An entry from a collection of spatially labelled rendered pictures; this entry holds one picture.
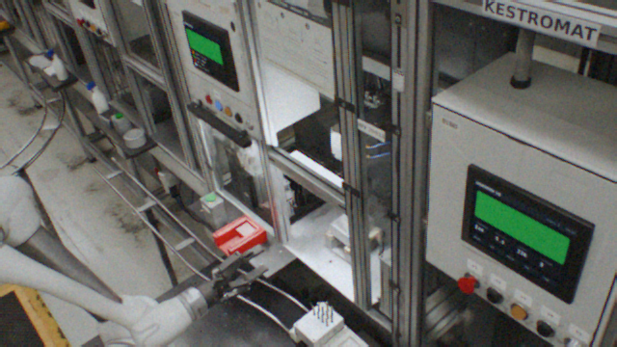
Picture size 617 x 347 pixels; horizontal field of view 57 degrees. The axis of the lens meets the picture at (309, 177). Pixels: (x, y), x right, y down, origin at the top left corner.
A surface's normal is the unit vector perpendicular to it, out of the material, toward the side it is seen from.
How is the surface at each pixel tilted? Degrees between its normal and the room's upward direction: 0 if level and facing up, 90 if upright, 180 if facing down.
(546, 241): 90
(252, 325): 0
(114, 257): 0
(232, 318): 0
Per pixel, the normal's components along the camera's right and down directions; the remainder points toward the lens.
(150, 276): -0.10, -0.78
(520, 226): -0.76, 0.46
